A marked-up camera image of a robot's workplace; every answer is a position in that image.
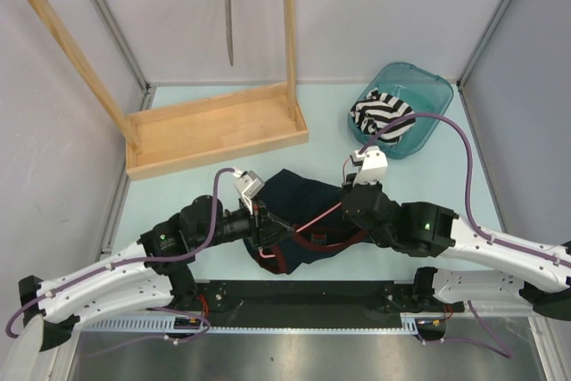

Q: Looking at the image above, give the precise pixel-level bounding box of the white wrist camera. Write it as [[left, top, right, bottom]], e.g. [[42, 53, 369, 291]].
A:
[[234, 170, 265, 205], [343, 145, 388, 186]]

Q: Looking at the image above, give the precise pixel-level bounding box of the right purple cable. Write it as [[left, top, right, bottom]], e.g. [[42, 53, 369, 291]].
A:
[[341, 112, 571, 360]]

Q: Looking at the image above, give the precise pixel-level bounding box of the wooden clothes rack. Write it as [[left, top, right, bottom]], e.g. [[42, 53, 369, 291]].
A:
[[27, 0, 309, 180]]

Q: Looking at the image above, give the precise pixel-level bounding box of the teal plastic basin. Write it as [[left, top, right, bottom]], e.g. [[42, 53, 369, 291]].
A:
[[347, 62, 453, 159]]

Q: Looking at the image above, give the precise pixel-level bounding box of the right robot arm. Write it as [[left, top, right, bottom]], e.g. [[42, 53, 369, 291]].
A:
[[341, 182, 570, 321]]

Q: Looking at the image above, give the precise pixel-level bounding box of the navy basketball jersey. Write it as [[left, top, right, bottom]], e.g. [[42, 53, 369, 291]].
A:
[[244, 169, 370, 275]]

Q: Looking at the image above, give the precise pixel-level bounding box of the white cable duct rail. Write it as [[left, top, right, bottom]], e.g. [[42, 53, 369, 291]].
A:
[[82, 314, 447, 337]]

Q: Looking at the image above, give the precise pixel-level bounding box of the pink wire hanger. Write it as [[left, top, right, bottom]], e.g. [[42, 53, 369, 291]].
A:
[[259, 202, 342, 259]]

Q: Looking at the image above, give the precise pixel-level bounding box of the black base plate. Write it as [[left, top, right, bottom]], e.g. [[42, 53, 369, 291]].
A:
[[197, 280, 424, 327]]

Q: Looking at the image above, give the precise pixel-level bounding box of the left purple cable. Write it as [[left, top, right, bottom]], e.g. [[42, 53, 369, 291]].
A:
[[4, 168, 251, 358]]

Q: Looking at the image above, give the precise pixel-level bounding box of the black white striped tank top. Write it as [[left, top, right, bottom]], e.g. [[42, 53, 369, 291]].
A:
[[349, 87, 416, 146]]

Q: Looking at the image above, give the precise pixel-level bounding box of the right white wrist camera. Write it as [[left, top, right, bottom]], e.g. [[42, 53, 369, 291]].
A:
[[343, 145, 388, 186]]

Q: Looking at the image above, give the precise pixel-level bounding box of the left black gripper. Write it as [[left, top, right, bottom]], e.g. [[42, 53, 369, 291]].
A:
[[194, 194, 294, 251]]

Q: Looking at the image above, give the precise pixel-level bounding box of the purple cable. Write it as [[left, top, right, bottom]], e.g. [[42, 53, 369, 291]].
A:
[[341, 112, 571, 360], [4, 168, 251, 358]]

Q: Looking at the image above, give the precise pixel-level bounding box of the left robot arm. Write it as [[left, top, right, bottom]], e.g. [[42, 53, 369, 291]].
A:
[[15, 195, 295, 351]]

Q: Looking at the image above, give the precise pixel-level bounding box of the white rounded object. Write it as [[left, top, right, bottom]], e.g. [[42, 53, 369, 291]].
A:
[[1, 315, 45, 381]]

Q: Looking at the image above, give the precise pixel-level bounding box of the grey hanger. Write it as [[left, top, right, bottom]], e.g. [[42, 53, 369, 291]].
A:
[[224, 0, 235, 67]]

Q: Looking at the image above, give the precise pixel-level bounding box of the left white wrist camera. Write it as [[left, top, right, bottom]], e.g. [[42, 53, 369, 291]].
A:
[[234, 170, 265, 205]]

